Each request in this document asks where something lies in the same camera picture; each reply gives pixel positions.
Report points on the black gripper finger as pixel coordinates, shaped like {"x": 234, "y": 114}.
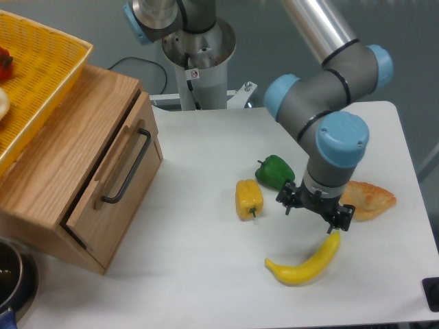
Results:
{"x": 339, "y": 218}
{"x": 289, "y": 196}

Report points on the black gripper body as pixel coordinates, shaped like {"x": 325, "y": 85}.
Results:
{"x": 318, "y": 202}

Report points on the wooden top drawer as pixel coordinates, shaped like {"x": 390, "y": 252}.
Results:
{"x": 114, "y": 193}

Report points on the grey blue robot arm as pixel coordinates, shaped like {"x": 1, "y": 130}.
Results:
{"x": 313, "y": 112}

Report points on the wooden drawer cabinet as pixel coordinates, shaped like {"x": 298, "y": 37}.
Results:
{"x": 42, "y": 188}

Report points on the green bell pepper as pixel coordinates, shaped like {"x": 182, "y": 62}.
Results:
{"x": 273, "y": 172}

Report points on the baked pastry slice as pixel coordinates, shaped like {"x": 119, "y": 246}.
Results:
{"x": 369, "y": 200}

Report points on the yellow bell pepper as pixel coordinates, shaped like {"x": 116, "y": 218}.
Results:
{"x": 248, "y": 199}

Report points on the yellow banana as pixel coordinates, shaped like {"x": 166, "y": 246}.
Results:
{"x": 311, "y": 268}

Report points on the black square table fixture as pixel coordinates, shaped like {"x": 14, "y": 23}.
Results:
{"x": 431, "y": 290}

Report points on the yellow plastic basket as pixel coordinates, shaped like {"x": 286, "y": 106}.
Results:
{"x": 47, "y": 63}

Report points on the dark metal pot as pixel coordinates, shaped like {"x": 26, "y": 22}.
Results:
{"x": 19, "y": 281}

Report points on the white round object in basket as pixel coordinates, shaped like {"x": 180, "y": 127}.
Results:
{"x": 4, "y": 103}

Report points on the red bell pepper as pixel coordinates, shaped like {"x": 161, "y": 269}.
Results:
{"x": 6, "y": 64}

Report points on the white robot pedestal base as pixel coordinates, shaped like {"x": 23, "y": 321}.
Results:
{"x": 200, "y": 64}

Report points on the blue pot handle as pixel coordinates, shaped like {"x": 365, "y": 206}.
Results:
{"x": 8, "y": 319}

